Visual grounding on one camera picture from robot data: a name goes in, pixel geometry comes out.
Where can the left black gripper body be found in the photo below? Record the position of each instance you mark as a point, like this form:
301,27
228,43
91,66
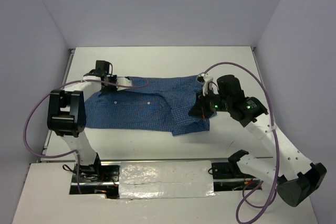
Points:
108,88

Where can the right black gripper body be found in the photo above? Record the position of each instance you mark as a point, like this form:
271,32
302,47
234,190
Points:
218,103

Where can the blue checked long sleeve shirt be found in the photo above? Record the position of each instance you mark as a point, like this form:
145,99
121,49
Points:
163,106

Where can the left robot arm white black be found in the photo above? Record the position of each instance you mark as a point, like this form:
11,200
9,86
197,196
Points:
67,116

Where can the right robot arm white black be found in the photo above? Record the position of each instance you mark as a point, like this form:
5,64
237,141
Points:
296,176

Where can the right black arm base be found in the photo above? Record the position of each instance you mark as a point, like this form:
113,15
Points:
226,177

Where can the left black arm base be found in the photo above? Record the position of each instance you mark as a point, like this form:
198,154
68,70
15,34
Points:
106,184

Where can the silver tape sheet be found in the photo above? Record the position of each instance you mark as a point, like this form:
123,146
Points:
154,180

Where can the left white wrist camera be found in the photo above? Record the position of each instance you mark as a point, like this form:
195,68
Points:
124,83

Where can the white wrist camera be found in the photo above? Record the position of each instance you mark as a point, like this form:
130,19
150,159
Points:
207,81
124,83

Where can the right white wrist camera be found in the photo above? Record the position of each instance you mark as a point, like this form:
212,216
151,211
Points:
207,81

